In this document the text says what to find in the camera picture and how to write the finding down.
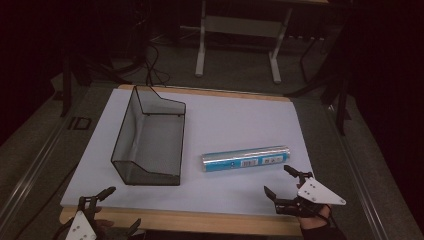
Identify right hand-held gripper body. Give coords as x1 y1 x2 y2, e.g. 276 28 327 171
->
274 171 347 218

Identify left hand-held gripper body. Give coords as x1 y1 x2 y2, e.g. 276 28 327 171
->
64 195 101 240

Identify silver foil roll blue label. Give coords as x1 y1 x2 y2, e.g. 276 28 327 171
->
200 144 291 173

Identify black wire mesh basket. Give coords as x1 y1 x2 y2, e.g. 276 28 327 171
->
110 84 187 187

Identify person's left hand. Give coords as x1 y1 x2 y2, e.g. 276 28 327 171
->
89 205 116 238

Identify person's right hand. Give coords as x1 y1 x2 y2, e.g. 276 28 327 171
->
297 204 334 232

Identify white table mat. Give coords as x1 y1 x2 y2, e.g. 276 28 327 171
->
59 87 315 218

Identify black metal stand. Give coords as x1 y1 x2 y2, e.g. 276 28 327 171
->
58 49 93 118
285 19 353 137

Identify aluminium rail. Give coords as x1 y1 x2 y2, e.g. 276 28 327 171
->
324 103 389 240
0 99 84 221

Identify black cables on floor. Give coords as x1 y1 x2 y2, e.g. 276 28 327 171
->
139 41 172 88

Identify white metal desk frame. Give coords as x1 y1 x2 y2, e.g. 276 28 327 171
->
194 0 295 85

